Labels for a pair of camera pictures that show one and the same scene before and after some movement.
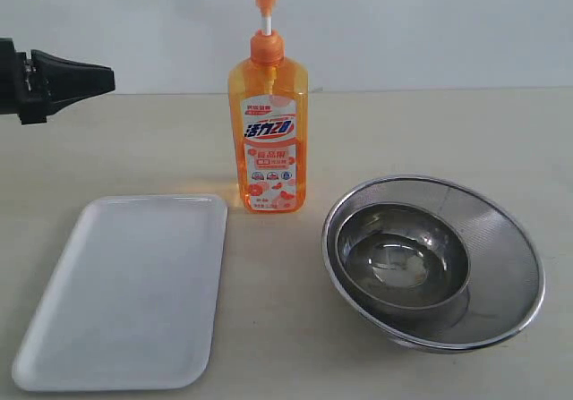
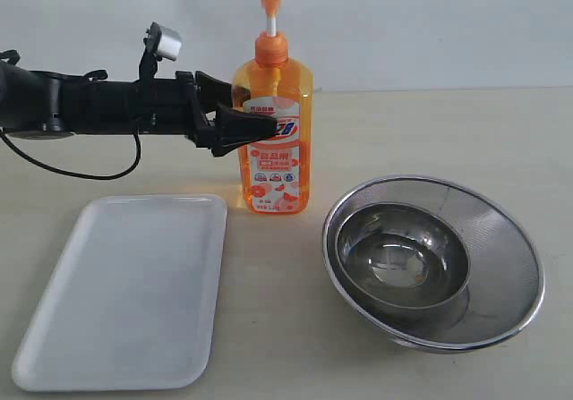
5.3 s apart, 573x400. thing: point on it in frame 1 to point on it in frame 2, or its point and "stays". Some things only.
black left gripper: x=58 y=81 to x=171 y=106
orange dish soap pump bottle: x=269 y=121 stays
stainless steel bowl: x=406 y=261 stays
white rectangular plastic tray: x=132 y=302 stays
